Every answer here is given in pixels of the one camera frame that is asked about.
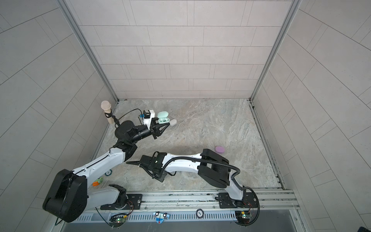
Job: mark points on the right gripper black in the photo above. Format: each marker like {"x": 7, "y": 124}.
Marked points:
{"x": 153, "y": 173}

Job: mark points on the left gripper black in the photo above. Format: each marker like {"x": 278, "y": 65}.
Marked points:
{"x": 154, "y": 131}

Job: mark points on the green earbud charging case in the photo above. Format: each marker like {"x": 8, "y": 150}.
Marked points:
{"x": 163, "y": 117}

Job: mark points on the pink earbud charging case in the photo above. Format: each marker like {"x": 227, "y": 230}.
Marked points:
{"x": 219, "y": 149}

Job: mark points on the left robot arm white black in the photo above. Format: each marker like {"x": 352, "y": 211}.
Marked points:
{"x": 69, "y": 196}

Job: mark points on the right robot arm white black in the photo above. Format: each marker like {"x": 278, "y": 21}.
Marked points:
{"x": 210, "y": 166}

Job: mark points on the white earbud charging case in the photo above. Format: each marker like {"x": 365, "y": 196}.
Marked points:
{"x": 173, "y": 122}

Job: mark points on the round marker on table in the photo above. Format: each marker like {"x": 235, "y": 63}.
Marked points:
{"x": 108, "y": 173}

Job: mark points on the blue white small device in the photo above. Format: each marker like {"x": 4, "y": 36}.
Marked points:
{"x": 160, "y": 217}

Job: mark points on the beige microphone on black stand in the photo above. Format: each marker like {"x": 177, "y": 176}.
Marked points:
{"x": 107, "y": 109}

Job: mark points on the orange green small toy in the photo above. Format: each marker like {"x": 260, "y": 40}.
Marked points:
{"x": 97, "y": 182}

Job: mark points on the round black sticker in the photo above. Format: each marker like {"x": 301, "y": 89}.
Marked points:
{"x": 199, "y": 213}

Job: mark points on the left green circuit board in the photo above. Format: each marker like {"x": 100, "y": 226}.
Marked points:
{"x": 118, "y": 220}

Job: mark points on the green circuit board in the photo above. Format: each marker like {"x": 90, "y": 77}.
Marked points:
{"x": 242, "y": 217}
{"x": 118, "y": 220}

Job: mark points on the right green circuit board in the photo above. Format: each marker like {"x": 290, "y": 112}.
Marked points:
{"x": 242, "y": 217}

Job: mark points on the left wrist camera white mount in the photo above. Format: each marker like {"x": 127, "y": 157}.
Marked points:
{"x": 146, "y": 117}

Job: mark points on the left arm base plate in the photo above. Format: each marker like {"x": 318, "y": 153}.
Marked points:
{"x": 134, "y": 200}

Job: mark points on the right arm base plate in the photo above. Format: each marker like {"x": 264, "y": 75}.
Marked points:
{"x": 249, "y": 200}

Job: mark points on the aluminium rail frame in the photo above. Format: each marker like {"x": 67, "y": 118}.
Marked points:
{"x": 181, "y": 200}

